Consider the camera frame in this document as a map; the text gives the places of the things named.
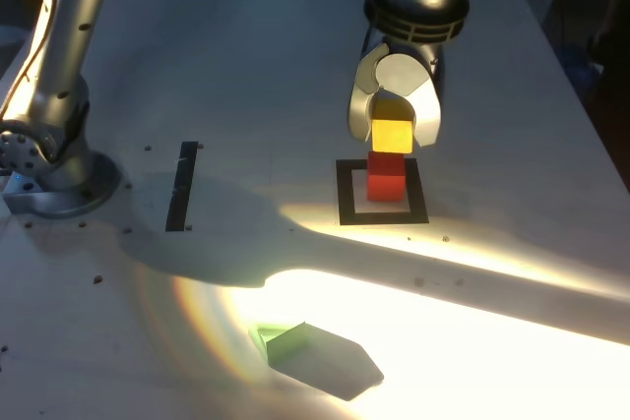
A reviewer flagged black tape strip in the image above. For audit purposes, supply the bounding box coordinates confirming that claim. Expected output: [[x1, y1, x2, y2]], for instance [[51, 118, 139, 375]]
[[164, 141, 199, 233]]

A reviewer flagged red cube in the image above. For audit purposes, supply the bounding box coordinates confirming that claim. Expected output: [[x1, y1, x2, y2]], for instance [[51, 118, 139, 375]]
[[366, 151, 408, 204]]

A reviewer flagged black tape square outline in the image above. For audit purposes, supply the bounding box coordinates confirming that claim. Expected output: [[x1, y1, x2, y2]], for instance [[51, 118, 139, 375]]
[[336, 157, 430, 226]]

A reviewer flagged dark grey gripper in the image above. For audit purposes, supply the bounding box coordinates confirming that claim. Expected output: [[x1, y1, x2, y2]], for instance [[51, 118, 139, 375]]
[[347, 27, 448, 149]]

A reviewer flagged person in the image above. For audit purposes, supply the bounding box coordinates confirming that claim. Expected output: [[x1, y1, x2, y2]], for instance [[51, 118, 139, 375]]
[[589, 0, 630, 155]]

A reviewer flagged yellow cube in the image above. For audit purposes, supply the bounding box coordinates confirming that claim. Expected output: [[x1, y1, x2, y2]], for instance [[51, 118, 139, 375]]
[[371, 98, 414, 154]]

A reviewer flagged blue object beside table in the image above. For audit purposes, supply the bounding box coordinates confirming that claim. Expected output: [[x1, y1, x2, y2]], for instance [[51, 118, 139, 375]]
[[559, 43, 604, 92]]

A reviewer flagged green cube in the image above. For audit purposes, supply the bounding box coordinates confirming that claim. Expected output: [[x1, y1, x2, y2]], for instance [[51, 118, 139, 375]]
[[248, 321, 312, 371]]

